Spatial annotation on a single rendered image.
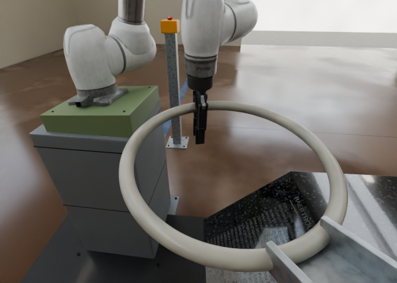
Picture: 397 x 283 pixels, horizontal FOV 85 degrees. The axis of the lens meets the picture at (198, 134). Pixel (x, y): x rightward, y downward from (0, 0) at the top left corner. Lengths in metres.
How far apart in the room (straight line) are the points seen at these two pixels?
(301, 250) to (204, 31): 0.47
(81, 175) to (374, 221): 0.96
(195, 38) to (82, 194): 0.84
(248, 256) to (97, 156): 0.69
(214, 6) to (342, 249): 0.52
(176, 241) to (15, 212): 1.69
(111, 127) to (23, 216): 1.22
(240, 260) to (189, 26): 0.48
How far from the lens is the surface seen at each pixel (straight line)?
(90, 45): 0.91
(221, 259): 0.36
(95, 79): 0.92
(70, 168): 1.04
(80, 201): 1.18
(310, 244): 0.41
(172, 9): 6.84
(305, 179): 0.65
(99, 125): 0.85
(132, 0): 0.98
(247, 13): 0.69
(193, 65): 0.59
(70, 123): 0.91
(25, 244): 1.76
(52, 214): 1.83
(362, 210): 0.64
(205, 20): 0.56
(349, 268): 0.43
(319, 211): 0.58
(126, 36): 0.99
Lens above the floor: 1.24
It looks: 33 degrees down
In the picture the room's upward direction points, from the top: straight up
